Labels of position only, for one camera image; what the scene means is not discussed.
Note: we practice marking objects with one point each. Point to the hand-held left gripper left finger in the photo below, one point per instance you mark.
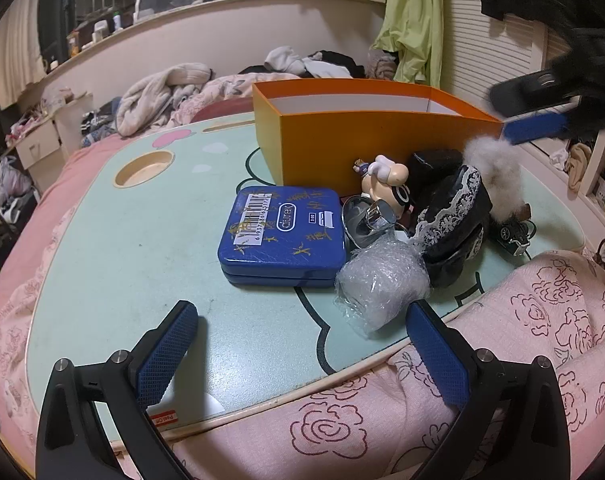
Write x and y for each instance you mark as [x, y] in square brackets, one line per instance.
[165, 355]

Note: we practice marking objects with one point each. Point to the brown fleece cloth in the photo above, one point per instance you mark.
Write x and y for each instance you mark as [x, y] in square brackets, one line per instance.
[380, 65]

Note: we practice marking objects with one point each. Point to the black toy car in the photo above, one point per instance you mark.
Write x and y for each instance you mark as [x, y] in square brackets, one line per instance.
[512, 232]

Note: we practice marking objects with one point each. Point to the white louvered closet doors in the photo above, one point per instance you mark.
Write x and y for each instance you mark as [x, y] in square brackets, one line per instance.
[472, 50]

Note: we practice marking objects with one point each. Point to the black lace-trimmed pouch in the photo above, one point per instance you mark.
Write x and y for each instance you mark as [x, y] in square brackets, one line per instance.
[457, 220]

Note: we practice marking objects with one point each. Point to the striped dark cloth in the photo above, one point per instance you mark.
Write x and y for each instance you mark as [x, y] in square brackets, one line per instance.
[100, 122]

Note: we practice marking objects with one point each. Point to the green hanging garment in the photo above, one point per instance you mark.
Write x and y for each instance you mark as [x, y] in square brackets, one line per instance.
[412, 10]

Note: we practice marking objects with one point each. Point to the silver metal key rings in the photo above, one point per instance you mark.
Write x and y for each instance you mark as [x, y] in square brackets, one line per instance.
[362, 225]

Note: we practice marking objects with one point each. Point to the beige fluffy robe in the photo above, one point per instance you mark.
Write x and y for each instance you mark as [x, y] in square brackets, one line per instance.
[157, 90]

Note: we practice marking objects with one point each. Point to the cream cloth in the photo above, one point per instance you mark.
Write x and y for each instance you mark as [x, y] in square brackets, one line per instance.
[580, 165]

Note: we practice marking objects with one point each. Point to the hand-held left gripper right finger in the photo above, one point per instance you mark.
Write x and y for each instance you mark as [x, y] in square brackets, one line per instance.
[437, 355]

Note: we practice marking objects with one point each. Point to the bubble wrap packet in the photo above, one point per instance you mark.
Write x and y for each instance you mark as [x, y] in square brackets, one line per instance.
[377, 280]

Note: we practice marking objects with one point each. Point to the pink flower print duvet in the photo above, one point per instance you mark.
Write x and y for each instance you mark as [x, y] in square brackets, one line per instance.
[217, 92]

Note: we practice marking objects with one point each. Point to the white hoodie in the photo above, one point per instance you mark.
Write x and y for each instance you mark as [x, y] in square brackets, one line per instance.
[282, 57]

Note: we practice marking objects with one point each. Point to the black clothing pile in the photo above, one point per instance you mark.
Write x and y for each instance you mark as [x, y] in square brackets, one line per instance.
[337, 60]

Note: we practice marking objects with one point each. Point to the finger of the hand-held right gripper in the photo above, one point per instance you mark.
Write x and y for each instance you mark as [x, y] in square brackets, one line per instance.
[532, 130]
[527, 91]

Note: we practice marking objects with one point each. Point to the white bottle green cap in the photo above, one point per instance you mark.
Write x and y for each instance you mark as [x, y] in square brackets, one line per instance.
[117, 20]

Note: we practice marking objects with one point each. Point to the white shelf unit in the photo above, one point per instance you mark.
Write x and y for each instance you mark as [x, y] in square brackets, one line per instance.
[595, 170]

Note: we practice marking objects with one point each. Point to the cream window curtain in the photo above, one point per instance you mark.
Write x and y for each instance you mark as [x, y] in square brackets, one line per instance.
[12, 45]

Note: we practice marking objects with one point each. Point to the orange jar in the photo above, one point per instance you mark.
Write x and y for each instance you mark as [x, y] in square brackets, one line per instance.
[72, 46]

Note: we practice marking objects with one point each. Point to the white jar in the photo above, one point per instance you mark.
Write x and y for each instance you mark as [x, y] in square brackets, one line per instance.
[99, 31]

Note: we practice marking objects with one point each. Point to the grey plastic bag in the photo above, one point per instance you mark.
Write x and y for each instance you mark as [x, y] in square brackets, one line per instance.
[7, 180]

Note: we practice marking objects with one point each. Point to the blue metal tin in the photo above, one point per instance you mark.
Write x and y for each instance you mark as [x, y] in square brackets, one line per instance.
[282, 250]

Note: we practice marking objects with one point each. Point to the white drawer cabinet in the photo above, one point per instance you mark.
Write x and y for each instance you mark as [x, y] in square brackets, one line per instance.
[37, 145]

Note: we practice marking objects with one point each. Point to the white fur pompom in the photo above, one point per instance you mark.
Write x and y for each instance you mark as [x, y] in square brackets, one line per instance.
[497, 175]

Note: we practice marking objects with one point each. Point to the orange cardboard box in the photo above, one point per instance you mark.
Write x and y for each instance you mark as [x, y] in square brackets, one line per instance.
[322, 150]

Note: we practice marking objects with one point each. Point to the cartoon print desktop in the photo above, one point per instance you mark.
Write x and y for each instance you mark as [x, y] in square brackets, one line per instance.
[132, 260]

